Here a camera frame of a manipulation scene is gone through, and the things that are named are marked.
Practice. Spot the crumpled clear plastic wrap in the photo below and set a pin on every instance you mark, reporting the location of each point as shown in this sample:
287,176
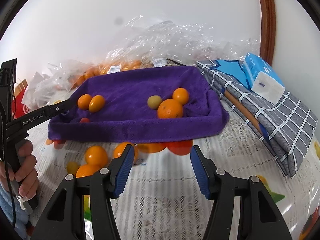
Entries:
180,40

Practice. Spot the small orange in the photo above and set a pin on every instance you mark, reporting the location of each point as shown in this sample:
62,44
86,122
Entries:
84,102
96,155
120,151
181,95
87,171

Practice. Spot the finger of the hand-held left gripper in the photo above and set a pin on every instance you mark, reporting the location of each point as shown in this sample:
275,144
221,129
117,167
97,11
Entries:
62,107

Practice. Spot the red paper bag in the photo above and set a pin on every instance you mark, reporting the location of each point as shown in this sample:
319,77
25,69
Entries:
28,105

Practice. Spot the clear plastic bag of oranges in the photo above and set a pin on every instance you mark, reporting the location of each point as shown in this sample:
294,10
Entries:
120,67

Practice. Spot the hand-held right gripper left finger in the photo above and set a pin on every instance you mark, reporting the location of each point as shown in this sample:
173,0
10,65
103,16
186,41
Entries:
123,172

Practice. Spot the large orange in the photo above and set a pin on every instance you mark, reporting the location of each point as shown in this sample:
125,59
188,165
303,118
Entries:
170,109

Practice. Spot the person's left hand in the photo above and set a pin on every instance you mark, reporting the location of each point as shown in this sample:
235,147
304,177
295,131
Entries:
28,177

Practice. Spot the fruit-print tablecloth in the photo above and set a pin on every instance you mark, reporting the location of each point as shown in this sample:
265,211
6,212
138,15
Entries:
162,205

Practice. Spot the blue tissue pack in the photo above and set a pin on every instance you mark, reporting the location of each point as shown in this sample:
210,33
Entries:
262,80

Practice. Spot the brown wooden door frame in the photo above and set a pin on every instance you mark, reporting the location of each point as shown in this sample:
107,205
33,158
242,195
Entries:
267,17

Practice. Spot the oval orange kumquat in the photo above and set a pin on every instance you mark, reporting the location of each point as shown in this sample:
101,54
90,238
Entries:
97,103

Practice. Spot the red cherry tomato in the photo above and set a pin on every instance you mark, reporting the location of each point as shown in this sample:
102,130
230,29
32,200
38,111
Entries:
85,120

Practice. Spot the purple towel-covered tray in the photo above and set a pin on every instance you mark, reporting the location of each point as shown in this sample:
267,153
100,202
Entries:
130,120

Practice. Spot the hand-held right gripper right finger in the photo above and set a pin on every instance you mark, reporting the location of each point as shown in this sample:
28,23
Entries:
201,172

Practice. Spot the grey checked folded cloth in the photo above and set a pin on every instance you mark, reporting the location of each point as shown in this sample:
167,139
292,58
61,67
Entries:
282,125

